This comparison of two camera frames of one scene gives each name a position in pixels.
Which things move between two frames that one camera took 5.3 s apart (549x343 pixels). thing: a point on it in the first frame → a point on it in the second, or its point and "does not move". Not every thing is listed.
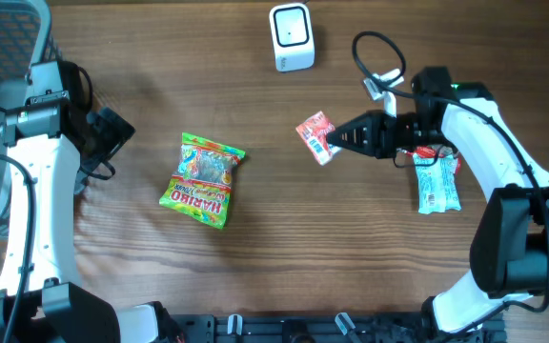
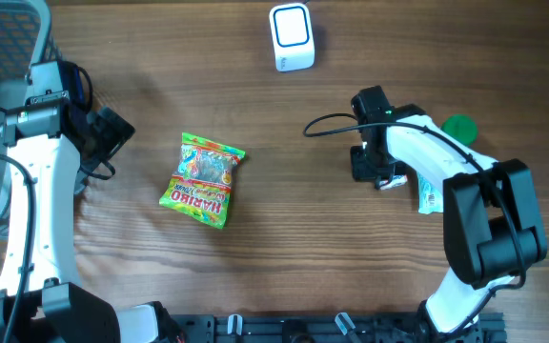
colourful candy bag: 202,184 does not move
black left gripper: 114,130 does not move
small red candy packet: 314,132 → 393,182
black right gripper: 377,133 → 363,171
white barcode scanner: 293,36 does not move
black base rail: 320,328 does not move
